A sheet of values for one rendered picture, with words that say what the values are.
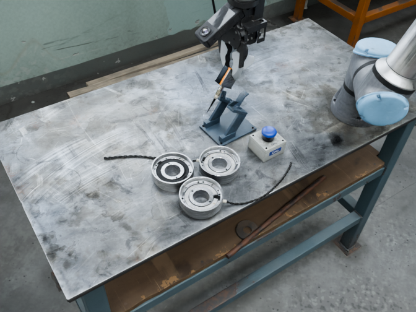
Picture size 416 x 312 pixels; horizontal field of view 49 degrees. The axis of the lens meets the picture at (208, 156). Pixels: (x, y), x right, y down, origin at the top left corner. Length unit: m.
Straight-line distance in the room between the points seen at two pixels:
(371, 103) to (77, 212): 0.75
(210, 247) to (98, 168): 0.40
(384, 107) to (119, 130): 0.69
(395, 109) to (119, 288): 0.83
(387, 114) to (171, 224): 0.59
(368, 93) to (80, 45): 1.91
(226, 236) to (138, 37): 1.78
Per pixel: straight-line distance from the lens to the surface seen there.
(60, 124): 1.33
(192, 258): 1.30
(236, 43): 1.08
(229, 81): 1.15
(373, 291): 2.02
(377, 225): 2.21
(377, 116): 1.19
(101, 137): 1.27
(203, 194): 1.10
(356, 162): 1.64
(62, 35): 2.67
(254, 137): 1.20
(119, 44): 2.84
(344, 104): 1.36
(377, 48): 1.29
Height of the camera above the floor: 1.67
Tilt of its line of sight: 46 degrees down
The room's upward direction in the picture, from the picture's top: 3 degrees clockwise
